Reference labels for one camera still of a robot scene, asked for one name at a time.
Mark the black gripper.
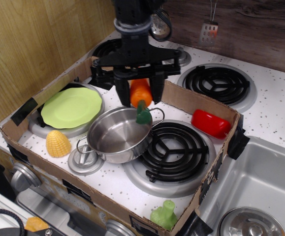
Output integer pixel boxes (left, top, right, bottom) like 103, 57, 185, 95
91, 34, 181, 107

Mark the orange toy carrot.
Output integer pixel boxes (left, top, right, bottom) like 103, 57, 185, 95
130, 79, 153, 124

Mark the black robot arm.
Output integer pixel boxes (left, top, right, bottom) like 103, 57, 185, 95
93, 0, 181, 107

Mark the light green plastic plate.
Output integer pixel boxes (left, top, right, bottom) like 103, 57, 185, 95
41, 87, 103, 129

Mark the back left black burner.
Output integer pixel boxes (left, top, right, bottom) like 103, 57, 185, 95
88, 38, 122, 58

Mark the black burner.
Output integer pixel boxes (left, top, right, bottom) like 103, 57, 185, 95
88, 38, 122, 58
123, 120, 217, 198
177, 63, 257, 113

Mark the silver back stove knob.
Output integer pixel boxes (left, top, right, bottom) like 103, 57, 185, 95
163, 47, 191, 68

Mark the silver stove knob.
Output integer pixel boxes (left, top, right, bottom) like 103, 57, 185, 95
163, 47, 191, 68
68, 145, 104, 176

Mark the hanging silver strainer ladle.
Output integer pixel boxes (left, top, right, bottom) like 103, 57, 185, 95
150, 12, 172, 42

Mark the stainless steel pot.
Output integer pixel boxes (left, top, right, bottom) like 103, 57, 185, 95
76, 106, 165, 164

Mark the back right black burner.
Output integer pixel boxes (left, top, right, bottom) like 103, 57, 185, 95
177, 63, 257, 113

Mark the front right black burner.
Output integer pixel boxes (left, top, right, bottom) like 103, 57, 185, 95
123, 120, 217, 198

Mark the red toy pepper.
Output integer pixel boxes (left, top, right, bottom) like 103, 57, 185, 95
191, 110, 231, 139

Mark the hanging silver spatula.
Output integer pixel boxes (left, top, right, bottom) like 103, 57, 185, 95
198, 0, 219, 47

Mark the silver front stove knob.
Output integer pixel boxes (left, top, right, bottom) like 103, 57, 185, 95
68, 145, 104, 176

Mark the yellow toy corn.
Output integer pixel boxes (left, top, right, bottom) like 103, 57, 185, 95
46, 130, 71, 157

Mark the green toy broccoli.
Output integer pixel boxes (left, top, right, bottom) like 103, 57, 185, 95
150, 200, 178, 231

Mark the brown cardboard fence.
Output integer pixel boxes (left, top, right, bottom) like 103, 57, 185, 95
0, 58, 242, 236

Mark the silver oven knob right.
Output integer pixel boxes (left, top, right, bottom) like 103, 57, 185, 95
105, 219, 135, 236

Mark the silver oven knob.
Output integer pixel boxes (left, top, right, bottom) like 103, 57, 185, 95
11, 163, 42, 192
105, 219, 135, 236

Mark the silver oven knob left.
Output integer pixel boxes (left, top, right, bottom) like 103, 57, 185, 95
11, 163, 42, 192

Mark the silver sink basin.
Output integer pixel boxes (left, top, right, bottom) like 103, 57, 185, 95
199, 137, 285, 236

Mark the orange toy bottom left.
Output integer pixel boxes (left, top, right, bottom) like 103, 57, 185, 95
24, 216, 49, 232

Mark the black cable bottom left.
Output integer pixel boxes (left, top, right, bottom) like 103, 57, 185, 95
0, 208, 26, 236

